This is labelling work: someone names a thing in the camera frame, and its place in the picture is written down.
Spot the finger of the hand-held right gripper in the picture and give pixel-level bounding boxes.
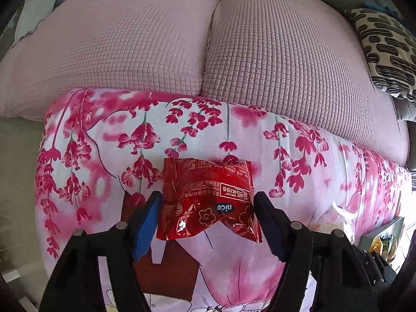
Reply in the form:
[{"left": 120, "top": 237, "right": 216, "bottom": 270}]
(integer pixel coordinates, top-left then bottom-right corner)
[{"left": 353, "top": 245, "right": 399, "bottom": 288}]

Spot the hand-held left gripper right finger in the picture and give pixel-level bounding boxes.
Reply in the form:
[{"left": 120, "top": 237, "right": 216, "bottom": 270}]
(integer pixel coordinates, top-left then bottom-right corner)
[{"left": 253, "top": 192, "right": 378, "bottom": 312}]

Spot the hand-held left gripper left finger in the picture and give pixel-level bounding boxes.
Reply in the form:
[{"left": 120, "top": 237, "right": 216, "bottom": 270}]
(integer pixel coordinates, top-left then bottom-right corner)
[{"left": 39, "top": 190, "right": 165, "bottom": 312}]

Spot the teal cardboard tray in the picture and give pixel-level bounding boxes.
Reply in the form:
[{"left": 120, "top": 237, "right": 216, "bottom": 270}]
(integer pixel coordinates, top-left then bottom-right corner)
[{"left": 359, "top": 216, "right": 405, "bottom": 261}]

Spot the small red snack packet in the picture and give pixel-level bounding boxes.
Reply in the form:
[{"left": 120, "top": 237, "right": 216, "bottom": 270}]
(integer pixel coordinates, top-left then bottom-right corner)
[{"left": 156, "top": 158, "right": 263, "bottom": 244}]

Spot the white bun in clear wrapper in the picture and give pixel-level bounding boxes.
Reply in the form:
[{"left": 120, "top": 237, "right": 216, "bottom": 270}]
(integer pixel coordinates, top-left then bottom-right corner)
[{"left": 309, "top": 201, "right": 358, "bottom": 241}]

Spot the printed cartoon blanket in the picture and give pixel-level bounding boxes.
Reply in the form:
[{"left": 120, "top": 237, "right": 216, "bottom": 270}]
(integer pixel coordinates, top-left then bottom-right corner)
[{"left": 34, "top": 88, "right": 413, "bottom": 312}]

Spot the grey pillow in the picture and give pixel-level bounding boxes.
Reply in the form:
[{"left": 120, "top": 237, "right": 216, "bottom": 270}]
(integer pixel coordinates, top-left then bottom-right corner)
[{"left": 392, "top": 96, "right": 416, "bottom": 122}]

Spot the pink waffle sofa cover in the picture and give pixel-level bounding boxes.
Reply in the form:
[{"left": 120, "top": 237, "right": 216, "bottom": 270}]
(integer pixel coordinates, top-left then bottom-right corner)
[{"left": 0, "top": 0, "right": 410, "bottom": 168}]

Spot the black white patterned pillow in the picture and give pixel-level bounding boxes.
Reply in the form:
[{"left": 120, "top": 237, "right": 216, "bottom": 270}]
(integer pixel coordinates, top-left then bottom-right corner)
[{"left": 344, "top": 8, "right": 416, "bottom": 105}]

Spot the light grey cushion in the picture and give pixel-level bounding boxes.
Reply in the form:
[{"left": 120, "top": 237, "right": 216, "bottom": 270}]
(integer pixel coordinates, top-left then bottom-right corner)
[{"left": 13, "top": 0, "right": 69, "bottom": 44}]

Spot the blue cloth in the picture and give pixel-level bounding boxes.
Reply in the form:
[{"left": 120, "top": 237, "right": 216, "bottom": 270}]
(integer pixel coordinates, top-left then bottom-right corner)
[{"left": 367, "top": 3, "right": 399, "bottom": 15}]

